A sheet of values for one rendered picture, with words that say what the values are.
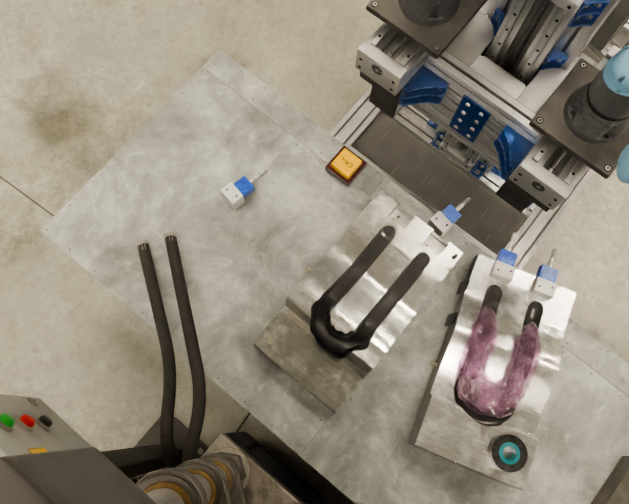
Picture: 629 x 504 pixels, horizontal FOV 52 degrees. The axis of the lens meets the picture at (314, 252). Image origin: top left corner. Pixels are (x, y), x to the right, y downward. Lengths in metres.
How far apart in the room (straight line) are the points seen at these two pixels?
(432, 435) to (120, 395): 1.32
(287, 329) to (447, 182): 1.07
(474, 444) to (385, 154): 1.23
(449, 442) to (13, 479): 1.21
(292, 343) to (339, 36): 1.66
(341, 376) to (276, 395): 0.17
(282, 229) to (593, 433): 0.92
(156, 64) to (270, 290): 1.48
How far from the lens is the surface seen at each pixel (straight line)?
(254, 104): 1.85
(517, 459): 1.57
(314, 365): 1.58
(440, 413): 1.56
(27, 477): 0.47
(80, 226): 1.81
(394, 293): 1.61
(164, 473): 0.92
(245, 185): 1.71
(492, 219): 2.44
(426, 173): 2.44
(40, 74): 3.01
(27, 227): 2.76
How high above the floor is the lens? 2.44
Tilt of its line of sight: 75 degrees down
